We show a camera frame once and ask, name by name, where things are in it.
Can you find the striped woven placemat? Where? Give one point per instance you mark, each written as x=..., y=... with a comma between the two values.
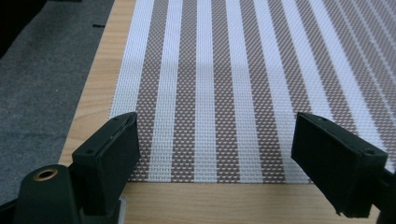
x=218, y=93

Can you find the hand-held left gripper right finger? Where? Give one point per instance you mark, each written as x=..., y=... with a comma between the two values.
x=333, y=161

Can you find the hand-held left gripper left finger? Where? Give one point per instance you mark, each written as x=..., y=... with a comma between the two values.
x=106, y=158

